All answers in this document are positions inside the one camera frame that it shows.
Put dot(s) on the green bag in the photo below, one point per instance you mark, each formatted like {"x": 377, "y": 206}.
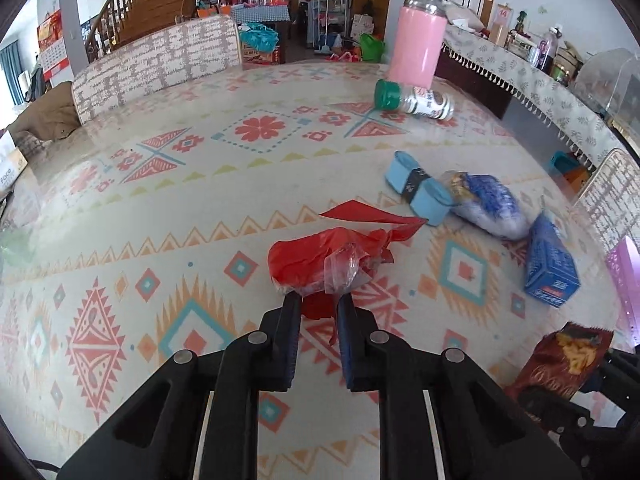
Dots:
{"x": 372, "y": 47}

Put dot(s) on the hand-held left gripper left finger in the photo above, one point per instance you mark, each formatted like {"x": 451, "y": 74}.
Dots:
{"x": 292, "y": 342}

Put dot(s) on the green capped bottle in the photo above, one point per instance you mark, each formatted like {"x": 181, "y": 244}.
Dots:
{"x": 415, "y": 100}

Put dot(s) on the teal plastic bag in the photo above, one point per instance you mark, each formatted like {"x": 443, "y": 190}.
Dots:
{"x": 257, "y": 35}

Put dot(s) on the wooden staircase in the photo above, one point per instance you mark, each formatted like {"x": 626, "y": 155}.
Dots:
{"x": 145, "y": 0}

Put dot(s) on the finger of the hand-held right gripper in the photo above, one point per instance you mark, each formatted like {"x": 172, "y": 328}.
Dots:
{"x": 622, "y": 375}
{"x": 565, "y": 412}

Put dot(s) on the mesh food cover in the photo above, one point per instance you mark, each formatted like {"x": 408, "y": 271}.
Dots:
{"x": 605, "y": 80}

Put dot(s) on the purple drink bottle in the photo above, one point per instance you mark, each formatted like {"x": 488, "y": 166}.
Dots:
{"x": 549, "y": 50}

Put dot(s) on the patterned chair back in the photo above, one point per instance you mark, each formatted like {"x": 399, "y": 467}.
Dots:
{"x": 150, "y": 65}

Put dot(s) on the small blue cardboard box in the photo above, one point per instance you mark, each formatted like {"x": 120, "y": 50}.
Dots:
{"x": 550, "y": 265}

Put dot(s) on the table with checked cloth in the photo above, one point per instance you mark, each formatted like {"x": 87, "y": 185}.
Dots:
{"x": 260, "y": 12}

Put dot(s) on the red wall calendar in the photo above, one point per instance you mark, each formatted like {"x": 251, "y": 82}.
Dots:
{"x": 52, "y": 45}

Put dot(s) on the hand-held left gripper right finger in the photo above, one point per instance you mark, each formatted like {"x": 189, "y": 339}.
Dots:
{"x": 346, "y": 345}

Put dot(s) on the chair with woven cover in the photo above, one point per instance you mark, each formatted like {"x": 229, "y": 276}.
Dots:
{"x": 612, "y": 195}

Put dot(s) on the red plastic wrapper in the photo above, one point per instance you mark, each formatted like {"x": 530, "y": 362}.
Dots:
{"x": 305, "y": 260}

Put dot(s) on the pink thermos flask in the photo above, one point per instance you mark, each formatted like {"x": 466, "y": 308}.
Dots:
{"x": 417, "y": 40}

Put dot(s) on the purple plastic basket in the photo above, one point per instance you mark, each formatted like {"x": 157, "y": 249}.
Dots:
{"x": 625, "y": 290}

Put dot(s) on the dark red snack bag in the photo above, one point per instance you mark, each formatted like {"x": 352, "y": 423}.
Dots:
{"x": 560, "y": 360}

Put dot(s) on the white tissue box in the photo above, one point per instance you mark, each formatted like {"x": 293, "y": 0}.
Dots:
{"x": 7, "y": 170}

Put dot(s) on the blue tissue packet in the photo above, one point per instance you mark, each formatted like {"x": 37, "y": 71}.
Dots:
{"x": 492, "y": 207}

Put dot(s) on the brown coat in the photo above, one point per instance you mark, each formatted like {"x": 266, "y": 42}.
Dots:
{"x": 45, "y": 120}

